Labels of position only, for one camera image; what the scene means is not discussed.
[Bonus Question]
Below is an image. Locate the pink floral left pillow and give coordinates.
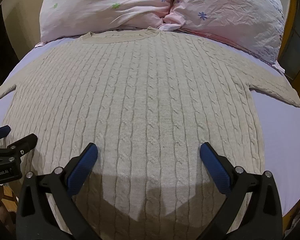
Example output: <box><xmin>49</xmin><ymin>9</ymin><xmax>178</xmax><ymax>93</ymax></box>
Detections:
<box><xmin>39</xmin><ymin>0</ymin><xmax>172</xmax><ymax>43</ymax></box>

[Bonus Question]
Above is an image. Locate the pink floral pillow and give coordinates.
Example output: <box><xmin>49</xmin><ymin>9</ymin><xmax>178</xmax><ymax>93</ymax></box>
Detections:
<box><xmin>161</xmin><ymin>0</ymin><xmax>285</xmax><ymax>65</ymax></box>
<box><xmin>39</xmin><ymin>0</ymin><xmax>172</xmax><ymax>43</ymax></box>

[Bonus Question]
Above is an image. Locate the lavender bed sheet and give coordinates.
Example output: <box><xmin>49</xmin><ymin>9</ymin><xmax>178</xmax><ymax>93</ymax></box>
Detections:
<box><xmin>0</xmin><ymin>38</ymin><xmax>300</xmax><ymax>215</ymax></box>

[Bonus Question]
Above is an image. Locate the pink floral right pillow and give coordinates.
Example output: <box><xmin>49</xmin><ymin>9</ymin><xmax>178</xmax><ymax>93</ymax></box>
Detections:
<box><xmin>161</xmin><ymin>0</ymin><xmax>285</xmax><ymax>65</ymax></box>

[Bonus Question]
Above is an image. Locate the wooden headboard frame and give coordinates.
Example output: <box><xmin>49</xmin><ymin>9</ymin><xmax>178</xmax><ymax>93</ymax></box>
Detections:
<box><xmin>279</xmin><ymin>0</ymin><xmax>300</xmax><ymax>98</ymax></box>

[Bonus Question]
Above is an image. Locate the beige cable-knit sweater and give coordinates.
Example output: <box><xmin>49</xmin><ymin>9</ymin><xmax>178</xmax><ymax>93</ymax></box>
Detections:
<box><xmin>0</xmin><ymin>28</ymin><xmax>300</xmax><ymax>239</ymax></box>

